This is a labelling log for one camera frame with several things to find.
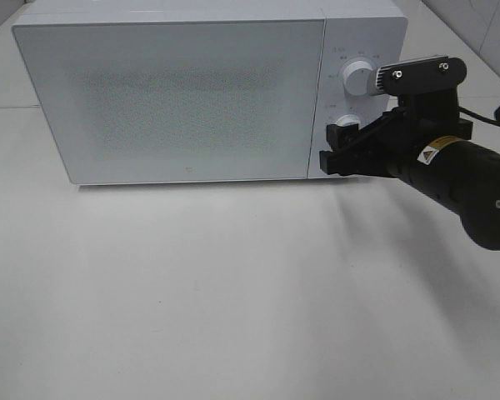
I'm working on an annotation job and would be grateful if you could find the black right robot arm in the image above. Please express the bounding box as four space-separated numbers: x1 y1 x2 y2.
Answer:
319 89 500 251

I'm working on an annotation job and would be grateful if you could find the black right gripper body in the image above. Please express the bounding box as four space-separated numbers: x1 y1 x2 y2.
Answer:
354 89 472 178

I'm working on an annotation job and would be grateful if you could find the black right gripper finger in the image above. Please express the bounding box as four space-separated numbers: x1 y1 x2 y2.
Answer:
326 123 368 148
319 151 360 174

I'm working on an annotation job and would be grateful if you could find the white timer knob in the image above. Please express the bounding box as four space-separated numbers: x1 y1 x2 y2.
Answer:
335 114 361 127

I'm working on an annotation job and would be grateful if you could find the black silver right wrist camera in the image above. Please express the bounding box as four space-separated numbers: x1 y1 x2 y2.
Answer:
367 56 468 97

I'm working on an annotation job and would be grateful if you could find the upper white power knob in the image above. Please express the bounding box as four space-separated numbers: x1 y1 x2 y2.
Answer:
342 59 376 96

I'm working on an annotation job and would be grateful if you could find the white microwave door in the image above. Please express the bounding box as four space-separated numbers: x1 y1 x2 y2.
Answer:
12 20 324 185

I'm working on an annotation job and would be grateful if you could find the white microwave oven body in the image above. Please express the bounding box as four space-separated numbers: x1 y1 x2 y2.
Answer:
12 1 408 179

